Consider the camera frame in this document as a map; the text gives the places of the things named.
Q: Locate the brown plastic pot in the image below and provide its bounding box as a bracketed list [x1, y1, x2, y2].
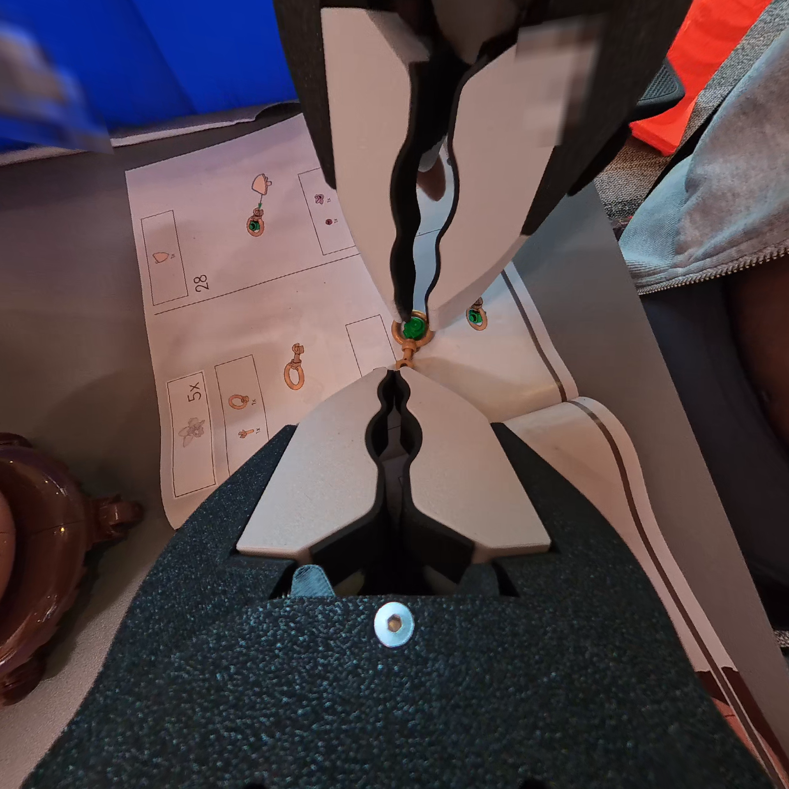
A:
[0, 431, 144, 706]

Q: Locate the orange cone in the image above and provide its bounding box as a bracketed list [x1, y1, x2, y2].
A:
[629, 0, 771, 156]

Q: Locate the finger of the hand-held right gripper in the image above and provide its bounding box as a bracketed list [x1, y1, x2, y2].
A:
[319, 5, 460, 324]
[430, 14, 605, 329]

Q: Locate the person in grey jacket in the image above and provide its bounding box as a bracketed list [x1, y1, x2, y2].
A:
[619, 0, 789, 649]

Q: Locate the person's dark garment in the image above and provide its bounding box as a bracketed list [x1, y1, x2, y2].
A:
[641, 247, 789, 636]

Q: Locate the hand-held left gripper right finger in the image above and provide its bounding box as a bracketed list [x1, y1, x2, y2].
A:
[398, 367, 551, 584]

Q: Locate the person's right hand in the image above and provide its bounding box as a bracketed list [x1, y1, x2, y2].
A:
[418, 145, 450, 203]

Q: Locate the white instruction booklet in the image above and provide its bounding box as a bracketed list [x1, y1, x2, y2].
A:
[125, 113, 777, 789]

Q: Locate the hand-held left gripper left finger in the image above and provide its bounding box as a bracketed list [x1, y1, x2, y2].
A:
[236, 367, 397, 584]

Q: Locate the blue sheet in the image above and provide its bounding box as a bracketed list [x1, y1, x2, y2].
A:
[0, 0, 300, 152]

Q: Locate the grey desk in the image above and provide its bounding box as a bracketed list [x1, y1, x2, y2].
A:
[0, 102, 789, 789]

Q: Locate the white paper sheet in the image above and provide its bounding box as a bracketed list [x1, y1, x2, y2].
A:
[110, 100, 304, 148]

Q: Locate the gold toy ring piece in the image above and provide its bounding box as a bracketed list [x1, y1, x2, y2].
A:
[391, 311, 432, 371]

